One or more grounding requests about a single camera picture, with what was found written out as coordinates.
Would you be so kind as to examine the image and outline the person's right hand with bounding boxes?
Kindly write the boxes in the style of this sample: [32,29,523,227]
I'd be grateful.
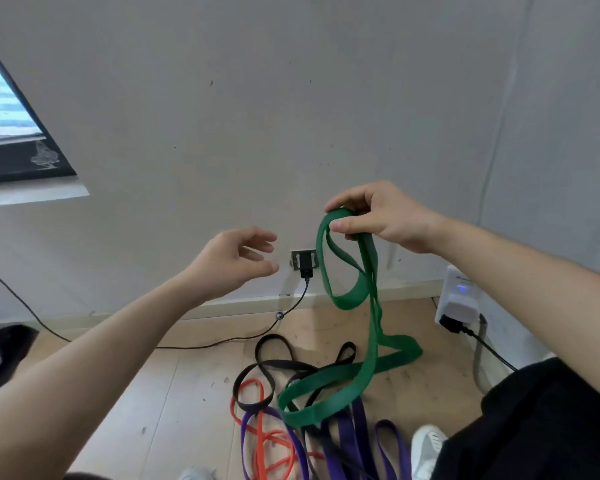
[324,181,449,255]

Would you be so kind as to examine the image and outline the person's left hand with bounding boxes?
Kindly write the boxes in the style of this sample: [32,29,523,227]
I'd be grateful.
[184,226,280,301]

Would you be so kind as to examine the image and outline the green resistance band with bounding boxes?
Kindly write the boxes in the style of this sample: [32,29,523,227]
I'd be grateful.
[277,208,424,429]

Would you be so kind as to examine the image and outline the person's left forearm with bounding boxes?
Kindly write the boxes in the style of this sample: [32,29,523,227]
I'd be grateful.
[0,271,208,480]

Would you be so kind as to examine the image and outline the person's right forearm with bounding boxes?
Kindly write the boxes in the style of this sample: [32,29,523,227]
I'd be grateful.
[430,215,600,411]

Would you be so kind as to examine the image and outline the white baseboard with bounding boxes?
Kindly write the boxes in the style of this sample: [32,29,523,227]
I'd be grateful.
[0,280,445,335]

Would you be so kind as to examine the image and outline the black resistance band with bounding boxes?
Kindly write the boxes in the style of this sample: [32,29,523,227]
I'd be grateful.
[232,334,376,480]

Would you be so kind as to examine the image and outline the white power adapter box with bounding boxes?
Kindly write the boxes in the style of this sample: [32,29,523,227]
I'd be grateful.
[434,265,484,338]

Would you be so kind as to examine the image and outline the red resistance band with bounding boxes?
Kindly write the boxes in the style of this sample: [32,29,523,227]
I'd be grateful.
[229,378,327,480]

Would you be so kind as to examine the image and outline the purple resistance band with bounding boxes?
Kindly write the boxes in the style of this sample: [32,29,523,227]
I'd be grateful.
[240,396,412,480]

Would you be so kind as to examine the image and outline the white window sill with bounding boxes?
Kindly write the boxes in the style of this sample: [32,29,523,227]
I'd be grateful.
[0,176,90,209]

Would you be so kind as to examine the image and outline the black framed window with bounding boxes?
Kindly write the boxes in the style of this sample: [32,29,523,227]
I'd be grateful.
[0,32,77,186]

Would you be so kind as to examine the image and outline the person's black trousers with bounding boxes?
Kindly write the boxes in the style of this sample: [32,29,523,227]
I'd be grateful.
[429,357,600,480]

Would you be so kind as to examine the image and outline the metal wall socket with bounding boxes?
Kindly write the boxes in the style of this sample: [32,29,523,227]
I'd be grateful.
[289,249,320,271]

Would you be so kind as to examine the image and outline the long black cable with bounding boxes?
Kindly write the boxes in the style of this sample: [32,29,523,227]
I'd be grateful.
[0,257,311,351]

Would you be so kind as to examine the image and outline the black plug with cable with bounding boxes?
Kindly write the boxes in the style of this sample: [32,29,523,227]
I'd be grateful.
[438,314,519,373]

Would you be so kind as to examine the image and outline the grey cable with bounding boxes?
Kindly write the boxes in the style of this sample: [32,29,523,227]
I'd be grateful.
[472,315,489,395]

